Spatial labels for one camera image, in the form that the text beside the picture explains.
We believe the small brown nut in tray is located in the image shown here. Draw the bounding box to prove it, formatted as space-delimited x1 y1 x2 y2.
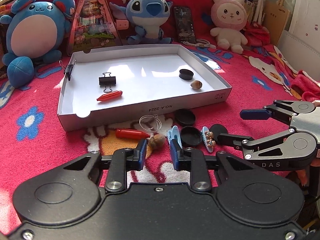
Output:
190 80 202 90

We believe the blue Stitch plush toy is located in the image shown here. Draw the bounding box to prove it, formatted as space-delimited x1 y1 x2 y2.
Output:
109 0 173 45

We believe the blue round plush toy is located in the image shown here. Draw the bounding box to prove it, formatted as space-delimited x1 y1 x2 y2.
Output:
1 0 75 88

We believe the pink white bunny plush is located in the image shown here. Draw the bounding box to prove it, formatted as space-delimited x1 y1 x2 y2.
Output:
210 0 248 54

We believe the white charging cable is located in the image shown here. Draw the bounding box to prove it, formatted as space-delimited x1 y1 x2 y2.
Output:
184 38 217 49

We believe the black round disc right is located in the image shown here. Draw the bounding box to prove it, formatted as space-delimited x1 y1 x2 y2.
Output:
209 124 228 144

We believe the white cardboard box lid tray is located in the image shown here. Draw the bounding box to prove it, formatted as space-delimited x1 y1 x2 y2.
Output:
57 44 232 131

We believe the brown walnut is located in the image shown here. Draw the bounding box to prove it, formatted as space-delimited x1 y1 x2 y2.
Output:
148 134 165 150

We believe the black round cup middle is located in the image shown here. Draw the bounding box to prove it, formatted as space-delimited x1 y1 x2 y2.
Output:
180 126 202 147

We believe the black binder clip in tray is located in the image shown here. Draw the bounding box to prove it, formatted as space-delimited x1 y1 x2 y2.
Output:
99 72 116 93

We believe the brown cardboard sheet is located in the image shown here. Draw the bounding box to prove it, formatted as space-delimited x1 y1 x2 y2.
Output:
263 1 290 46

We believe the black binder clip on tray edge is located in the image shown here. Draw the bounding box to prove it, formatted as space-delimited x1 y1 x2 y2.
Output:
59 60 76 81

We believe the blue clip with bears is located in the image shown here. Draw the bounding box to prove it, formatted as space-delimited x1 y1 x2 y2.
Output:
201 126 216 153

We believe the black round cap in tray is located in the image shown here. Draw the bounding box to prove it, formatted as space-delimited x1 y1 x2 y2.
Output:
179 69 194 80

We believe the black round lid far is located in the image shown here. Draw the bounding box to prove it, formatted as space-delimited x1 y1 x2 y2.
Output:
174 109 196 127

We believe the clear plastic ring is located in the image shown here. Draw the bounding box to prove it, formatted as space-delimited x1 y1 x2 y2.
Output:
139 114 163 134

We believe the light blue hair clip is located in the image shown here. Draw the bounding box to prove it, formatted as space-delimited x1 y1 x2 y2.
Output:
167 125 182 147

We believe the pink triangular toy box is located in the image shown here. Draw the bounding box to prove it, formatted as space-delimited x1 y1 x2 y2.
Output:
67 0 122 55

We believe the black smartphone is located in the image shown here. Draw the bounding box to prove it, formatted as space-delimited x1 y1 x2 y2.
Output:
174 7 196 43

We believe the red fleece cartoon blanket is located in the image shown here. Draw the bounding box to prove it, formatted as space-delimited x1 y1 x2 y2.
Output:
0 0 320 235

